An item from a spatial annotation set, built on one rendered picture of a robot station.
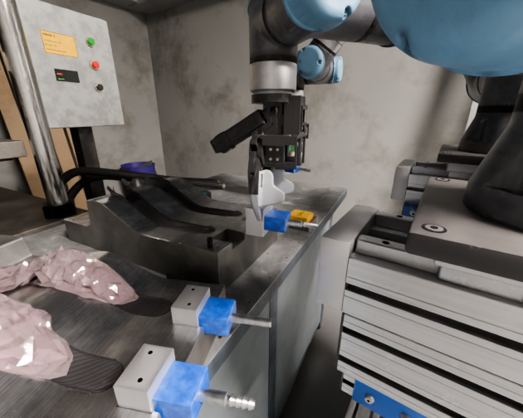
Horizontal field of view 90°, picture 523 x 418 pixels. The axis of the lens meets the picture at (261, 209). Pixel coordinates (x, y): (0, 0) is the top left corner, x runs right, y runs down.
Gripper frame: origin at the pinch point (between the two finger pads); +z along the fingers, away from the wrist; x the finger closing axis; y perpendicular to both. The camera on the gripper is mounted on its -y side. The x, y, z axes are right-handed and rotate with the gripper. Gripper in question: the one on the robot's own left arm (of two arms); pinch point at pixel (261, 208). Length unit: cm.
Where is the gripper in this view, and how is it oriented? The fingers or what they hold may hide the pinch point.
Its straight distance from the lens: 50.2
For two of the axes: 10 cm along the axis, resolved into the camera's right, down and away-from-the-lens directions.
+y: 9.4, 1.1, -3.2
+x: 3.4, -3.1, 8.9
